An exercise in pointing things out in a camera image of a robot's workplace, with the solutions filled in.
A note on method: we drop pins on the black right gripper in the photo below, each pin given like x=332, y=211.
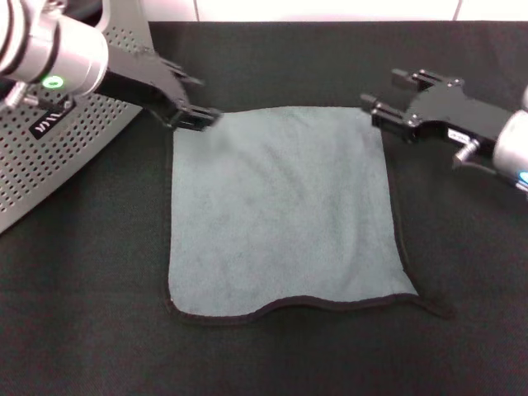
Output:
x=449, y=109

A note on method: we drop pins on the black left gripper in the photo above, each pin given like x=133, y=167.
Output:
x=140, y=78

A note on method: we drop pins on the grey towel with black hem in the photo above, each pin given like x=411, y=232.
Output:
x=280, y=214

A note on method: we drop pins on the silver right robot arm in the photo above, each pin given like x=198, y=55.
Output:
x=513, y=144

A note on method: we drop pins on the grey perforated storage box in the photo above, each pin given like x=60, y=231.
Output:
x=62, y=165

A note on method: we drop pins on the black tablecloth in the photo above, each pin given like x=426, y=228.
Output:
x=264, y=363

